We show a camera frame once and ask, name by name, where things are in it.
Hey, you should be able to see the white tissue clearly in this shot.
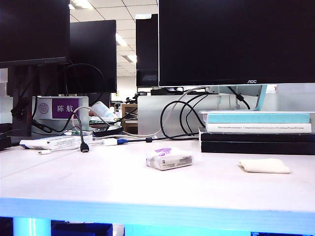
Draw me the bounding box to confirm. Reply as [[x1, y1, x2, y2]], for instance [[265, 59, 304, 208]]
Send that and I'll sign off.
[[238, 158, 291, 175]]

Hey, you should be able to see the purple name plate holder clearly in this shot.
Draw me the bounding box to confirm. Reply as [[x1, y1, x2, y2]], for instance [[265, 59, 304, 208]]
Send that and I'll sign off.
[[32, 95, 90, 120]]

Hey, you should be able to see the black cable with ferrite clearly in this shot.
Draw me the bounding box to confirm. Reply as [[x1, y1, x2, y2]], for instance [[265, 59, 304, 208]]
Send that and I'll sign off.
[[127, 134, 199, 144]]

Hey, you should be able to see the white desk partition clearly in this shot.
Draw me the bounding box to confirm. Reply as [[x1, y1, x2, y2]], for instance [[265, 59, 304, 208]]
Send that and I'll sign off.
[[137, 94, 257, 138]]

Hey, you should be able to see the black device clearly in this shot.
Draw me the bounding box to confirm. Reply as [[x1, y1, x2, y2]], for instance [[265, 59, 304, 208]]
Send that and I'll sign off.
[[0, 122, 13, 151]]

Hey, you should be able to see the large black AOC monitor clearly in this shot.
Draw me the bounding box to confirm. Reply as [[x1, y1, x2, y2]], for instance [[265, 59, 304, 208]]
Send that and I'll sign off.
[[158, 0, 315, 87]]

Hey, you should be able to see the teal white monitor stand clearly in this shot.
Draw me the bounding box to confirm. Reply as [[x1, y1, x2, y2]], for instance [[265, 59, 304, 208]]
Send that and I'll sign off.
[[208, 84, 268, 112]]

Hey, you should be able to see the white printed tube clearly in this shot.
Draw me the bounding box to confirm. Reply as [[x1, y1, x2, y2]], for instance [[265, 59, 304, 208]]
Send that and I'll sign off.
[[19, 135, 94, 150]]

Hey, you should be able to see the white arched cable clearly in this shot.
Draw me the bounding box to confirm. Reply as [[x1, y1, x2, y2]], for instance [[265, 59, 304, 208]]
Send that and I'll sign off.
[[70, 106, 120, 124]]

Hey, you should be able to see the green white small box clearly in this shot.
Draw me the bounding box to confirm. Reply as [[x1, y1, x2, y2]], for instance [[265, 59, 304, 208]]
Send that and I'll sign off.
[[63, 130, 94, 137]]

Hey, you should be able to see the black cable on desk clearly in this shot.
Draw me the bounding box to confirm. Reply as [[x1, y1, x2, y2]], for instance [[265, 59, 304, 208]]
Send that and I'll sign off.
[[31, 112, 75, 134]]

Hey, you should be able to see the black monitor matte back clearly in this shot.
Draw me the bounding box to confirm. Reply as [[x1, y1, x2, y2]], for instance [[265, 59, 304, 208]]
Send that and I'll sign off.
[[58, 20, 117, 94]]

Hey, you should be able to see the wooden box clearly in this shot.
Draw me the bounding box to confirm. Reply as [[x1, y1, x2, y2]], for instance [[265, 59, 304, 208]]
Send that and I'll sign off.
[[122, 104, 138, 134]]

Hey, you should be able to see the white book printed spine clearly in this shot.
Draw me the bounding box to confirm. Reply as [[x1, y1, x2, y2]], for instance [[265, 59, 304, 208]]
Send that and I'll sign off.
[[205, 122, 312, 134]]

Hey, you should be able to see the black looped cable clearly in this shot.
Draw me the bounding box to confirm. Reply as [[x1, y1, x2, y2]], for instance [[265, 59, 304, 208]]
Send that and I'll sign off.
[[160, 94, 207, 141], [179, 94, 211, 135]]

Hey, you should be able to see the black monitor power cable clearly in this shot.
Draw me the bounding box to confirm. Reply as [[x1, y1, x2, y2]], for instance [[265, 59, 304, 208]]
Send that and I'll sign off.
[[227, 86, 251, 110]]

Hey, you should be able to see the dark blue crate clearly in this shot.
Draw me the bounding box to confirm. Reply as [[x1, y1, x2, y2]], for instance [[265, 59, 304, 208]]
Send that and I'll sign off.
[[51, 219, 113, 236]]

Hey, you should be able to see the black monitor thin bezel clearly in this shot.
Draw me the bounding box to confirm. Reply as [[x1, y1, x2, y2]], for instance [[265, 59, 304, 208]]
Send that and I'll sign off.
[[0, 0, 71, 68]]

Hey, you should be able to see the white tissue packet purple print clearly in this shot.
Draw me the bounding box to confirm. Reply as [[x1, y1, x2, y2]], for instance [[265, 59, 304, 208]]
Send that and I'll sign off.
[[145, 147, 194, 171]]

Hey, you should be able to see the thin black arched cable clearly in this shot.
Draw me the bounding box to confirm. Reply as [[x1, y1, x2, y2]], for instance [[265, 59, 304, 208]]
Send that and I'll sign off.
[[58, 63, 105, 97]]

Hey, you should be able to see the teal book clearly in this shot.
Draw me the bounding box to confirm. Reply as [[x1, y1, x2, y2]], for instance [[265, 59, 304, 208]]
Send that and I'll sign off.
[[198, 110, 315, 124]]

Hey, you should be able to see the long white cable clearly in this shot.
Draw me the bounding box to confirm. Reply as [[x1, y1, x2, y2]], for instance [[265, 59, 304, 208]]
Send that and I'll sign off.
[[122, 86, 211, 139]]

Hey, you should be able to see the white USB cable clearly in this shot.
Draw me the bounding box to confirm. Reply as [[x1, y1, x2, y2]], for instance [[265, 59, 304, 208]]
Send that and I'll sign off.
[[38, 147, 83, 155]]

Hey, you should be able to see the white bottle blue print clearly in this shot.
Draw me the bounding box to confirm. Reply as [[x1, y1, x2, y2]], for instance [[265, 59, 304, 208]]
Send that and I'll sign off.
[[89, 101, 118, 120]]

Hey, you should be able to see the black monitor stand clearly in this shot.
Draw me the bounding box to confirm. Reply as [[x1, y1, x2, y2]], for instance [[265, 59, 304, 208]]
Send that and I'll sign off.
[[7, 64, 60, 137]]

